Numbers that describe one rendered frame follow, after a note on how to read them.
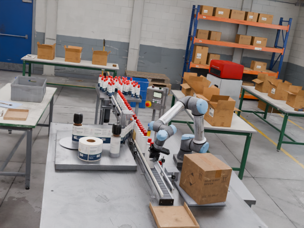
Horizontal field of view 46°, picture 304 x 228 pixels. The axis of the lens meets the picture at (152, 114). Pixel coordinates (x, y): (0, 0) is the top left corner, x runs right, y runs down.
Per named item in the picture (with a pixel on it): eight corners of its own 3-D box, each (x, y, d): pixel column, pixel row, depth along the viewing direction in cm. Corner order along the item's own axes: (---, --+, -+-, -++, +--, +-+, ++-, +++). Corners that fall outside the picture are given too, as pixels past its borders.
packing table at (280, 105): (234, 116, 859) (240, 85, 838) (265, 119, 872) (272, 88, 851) (276, 152, 650) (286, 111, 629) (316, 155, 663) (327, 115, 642)
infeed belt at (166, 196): (124, 127, 407) (124, 124, 406) (130, 127, 409) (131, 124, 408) (160, 203, 254) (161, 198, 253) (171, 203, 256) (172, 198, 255)
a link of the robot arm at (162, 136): (170, 133, 267) (163, 138, 262) (167, 142, 275) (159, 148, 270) (163, 126, 270) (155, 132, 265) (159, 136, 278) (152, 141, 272)
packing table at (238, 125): (164, 128, 701) (170, 89, 680) (204, 131, 713) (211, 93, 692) (190, 180, 492) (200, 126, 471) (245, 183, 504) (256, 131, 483)
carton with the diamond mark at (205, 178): (178, 185, 283) (183, 154, 275) (204, 182, 293) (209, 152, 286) (198, 205, 257) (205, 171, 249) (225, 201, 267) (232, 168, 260)
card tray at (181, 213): (149, 206, 250) (149, 201, 249) (183, 206, 256) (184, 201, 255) (159, 232, 222) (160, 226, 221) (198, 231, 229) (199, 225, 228)
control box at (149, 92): (148, 105, 339) (150, 85, 334) (164, 109, 333) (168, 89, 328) (144, 107, 330) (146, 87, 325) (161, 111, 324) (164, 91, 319)
